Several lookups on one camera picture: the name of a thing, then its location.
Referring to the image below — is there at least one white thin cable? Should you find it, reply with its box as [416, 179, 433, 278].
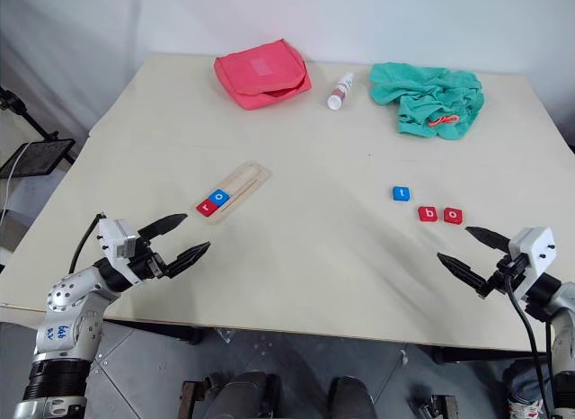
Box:
[0, 142, 31, 231]

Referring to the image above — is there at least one dark rounded shape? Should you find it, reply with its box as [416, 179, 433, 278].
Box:
[327, 376, 376, 419]
[210, 370, 282, 419]

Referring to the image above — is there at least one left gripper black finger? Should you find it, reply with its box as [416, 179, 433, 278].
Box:
[137, 213, 189, 243]
[164, 241, 211, 279]

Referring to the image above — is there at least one black flat tablet panel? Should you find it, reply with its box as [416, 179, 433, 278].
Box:
[0, 138, 76, 180]

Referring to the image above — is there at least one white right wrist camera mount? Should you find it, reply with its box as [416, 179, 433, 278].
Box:
[507, 227, 558, 303]

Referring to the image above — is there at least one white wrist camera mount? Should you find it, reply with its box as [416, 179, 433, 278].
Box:
[96, 218, 141, 286]
[507, 227, 558, 303]

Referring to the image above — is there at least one red fabric zipper pouch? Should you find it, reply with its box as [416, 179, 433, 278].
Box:
[213, 38, 314, 111]

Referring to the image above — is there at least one blue letter tile o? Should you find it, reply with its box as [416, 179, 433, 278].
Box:
[208, 188, 232, 209]

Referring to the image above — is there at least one black table frame bar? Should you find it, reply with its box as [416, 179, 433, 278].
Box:
[102, 319, 203, 346]
[433, 346, 535, 366]

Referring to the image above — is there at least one person's leg with shoe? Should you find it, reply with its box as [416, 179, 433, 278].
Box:
[501, 360, 556, 419]

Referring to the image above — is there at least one wooden letter tray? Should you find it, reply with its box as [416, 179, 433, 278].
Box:
[196, 161, 274, 226]

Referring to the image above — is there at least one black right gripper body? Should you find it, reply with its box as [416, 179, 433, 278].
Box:
[477, 252, 529, 299]

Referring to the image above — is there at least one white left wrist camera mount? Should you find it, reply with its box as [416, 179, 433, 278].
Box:
[96, 218, 141, 286]

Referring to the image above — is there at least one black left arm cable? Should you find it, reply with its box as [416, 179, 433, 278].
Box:
[67, 214, 107, 276]

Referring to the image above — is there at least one black tripod stand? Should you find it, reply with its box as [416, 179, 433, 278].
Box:
[0, 86, 76, 166]

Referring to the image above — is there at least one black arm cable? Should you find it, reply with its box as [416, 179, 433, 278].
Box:
[502, 274, 556, 419]
[67, 214, 107, 276]

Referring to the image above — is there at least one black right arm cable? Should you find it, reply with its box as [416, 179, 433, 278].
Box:
[502, 274, 556, 419]

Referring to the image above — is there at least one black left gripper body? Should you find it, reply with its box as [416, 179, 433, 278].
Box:
[128, 236, 174, 281]

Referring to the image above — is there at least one crumpled green cloth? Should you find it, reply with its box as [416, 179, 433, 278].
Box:
[368, 61, 486, 141]

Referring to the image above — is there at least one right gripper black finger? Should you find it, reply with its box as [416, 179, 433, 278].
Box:
[437, 252, 489, 295]
[465, 227, 511, 254]

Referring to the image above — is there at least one white tube bottle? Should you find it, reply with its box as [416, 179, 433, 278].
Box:
[326, 72, 356, 111]

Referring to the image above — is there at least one black metal bracket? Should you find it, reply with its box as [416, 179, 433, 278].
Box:
[415, 394, 459, 419]
[179, 378, 212, 419]

